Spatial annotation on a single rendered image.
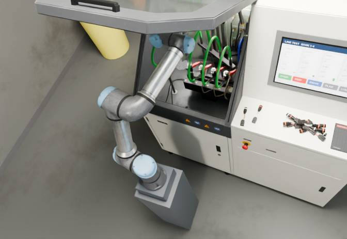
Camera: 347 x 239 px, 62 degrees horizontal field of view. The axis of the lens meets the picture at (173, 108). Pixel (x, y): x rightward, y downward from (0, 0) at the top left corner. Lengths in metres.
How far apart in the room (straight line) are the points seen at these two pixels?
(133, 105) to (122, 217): 1.64
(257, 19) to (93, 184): 2.12
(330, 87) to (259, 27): 0.47
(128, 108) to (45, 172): 2.12
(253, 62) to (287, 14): 0.33
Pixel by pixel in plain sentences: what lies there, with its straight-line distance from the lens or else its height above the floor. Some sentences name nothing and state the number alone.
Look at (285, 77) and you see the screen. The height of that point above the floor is 1.19.
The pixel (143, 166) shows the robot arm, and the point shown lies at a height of 1.13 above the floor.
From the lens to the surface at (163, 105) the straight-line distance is 1.89.
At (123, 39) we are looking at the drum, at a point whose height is 0.20.
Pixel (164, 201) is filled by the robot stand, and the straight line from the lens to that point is 1.80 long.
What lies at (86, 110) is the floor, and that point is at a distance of 3.37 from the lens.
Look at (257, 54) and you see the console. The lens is 1.62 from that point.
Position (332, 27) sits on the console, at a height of 1.50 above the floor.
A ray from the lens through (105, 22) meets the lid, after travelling 0.94.
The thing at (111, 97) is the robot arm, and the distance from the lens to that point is 1.30.
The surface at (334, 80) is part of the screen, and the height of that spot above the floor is 1.23.
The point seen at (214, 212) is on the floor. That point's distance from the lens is 2.56.
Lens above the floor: 2.50
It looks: 57 degrees down
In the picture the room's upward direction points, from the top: 21 degrees counter-clockwise
